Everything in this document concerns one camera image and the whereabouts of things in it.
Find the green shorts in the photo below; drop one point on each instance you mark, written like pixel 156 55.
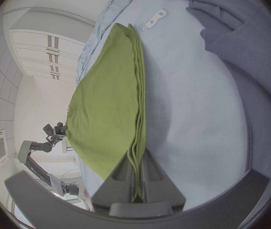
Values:
pixel 109 92

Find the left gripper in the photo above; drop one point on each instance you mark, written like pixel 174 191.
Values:
pixel 60 130

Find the bed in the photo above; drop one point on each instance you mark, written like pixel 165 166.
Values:
pixel 185 92

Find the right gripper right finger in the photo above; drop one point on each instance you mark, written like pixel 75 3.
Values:
pixel 160 187

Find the white wardrobe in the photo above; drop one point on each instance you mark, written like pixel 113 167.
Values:
pixel 37 56

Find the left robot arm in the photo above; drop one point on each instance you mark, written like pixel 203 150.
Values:
pixel 26 151

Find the white ceiling air conditioner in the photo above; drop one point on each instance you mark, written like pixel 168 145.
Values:
pixel 1 147

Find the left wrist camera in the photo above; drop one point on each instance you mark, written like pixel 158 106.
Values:
pixel 48 129

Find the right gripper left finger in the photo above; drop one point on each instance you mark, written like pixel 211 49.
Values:
pixel 116 189

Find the pale blue quilt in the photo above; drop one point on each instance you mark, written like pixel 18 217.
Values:
pixel 90 54

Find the dark blue T-shirt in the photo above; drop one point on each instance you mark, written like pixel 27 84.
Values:
pixel 233 44

